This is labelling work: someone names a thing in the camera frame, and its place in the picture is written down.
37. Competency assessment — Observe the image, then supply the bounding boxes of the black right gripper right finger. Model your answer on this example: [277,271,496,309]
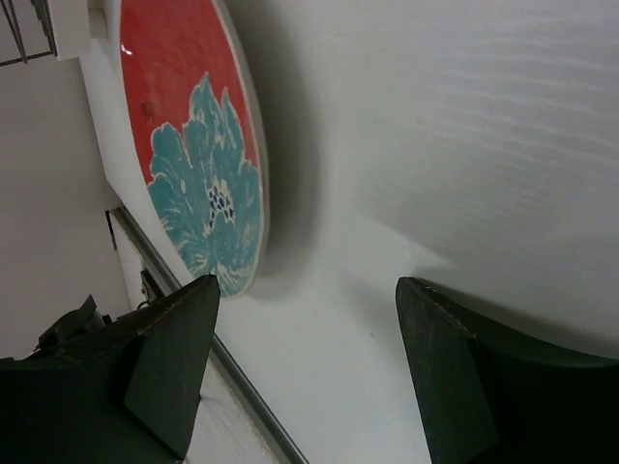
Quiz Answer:
[396,276,618,463]

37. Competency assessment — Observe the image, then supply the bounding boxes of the aluminium front rail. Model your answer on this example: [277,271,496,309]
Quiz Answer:
[105,206,310,464]

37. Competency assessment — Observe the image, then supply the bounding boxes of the metal wire dish rack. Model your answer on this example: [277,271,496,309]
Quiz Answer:
[0,0,122,68]

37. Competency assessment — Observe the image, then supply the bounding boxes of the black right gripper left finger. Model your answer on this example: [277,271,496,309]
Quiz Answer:
[1,275,221,463]

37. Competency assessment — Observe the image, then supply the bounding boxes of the red plate with teal flower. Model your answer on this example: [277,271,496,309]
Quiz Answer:
[119,0,270,300]

